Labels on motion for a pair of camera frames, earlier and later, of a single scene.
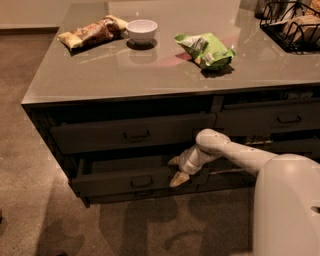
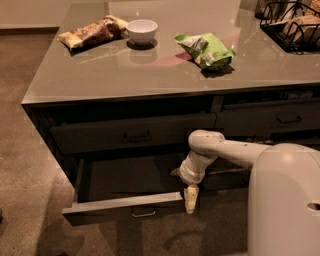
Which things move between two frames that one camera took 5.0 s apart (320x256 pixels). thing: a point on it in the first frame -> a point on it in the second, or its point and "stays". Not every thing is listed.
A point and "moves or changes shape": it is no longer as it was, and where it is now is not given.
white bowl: [141, 31] stays
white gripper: [187, 165] -> [188, 176]
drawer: [129, 134] stays
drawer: [105, 175] moves or changes shape
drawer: [269, 117] stays
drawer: [223, 174] stays
